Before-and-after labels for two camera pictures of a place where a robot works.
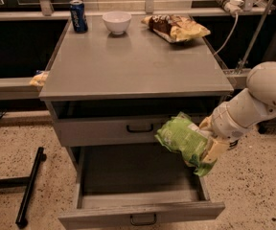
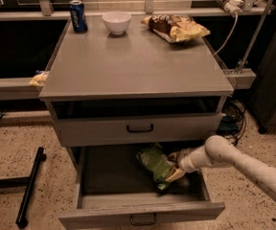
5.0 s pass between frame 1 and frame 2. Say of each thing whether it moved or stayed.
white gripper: moved
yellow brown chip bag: stayed
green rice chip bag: moved
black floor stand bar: stayed
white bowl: stayed
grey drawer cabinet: stayed
